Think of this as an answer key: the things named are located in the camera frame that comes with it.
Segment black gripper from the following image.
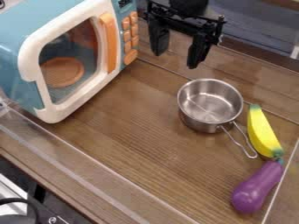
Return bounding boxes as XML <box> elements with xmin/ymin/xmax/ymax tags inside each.
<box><xmin>147</xmin><ymin>0</ymin><xmax>227</xmax><ymax>69</ymax></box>

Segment yellow toy banana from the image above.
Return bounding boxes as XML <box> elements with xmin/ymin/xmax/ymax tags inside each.
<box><xmin>247</xmin><ymin>104</ymin><xmax>284</xmax><ymax>158</ymax></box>

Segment blue toy microwave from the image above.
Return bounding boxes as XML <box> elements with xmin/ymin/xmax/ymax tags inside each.
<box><xmin>0</xmin><ymin>0</ymin><xmax>139</xmax><ymax>123</ymax></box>

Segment orange microwave turntable plate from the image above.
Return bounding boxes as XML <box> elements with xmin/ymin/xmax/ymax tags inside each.
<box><xmin>41</xmin><ymin>57</ymin><xmax>84</xmax><ymax>88</ymax></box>

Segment purple toy eggplant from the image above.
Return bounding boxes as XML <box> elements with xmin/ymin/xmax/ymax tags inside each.
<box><xmin>231</xmin><ymin>158</ymin><xmax>284</xmax><ymax>214</ymax></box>

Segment black cable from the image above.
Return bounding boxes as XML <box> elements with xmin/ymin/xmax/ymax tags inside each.
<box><xmin>0</xmin><ymin>197</ymin><xmax>42</xmax><ymax>224</ymax></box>

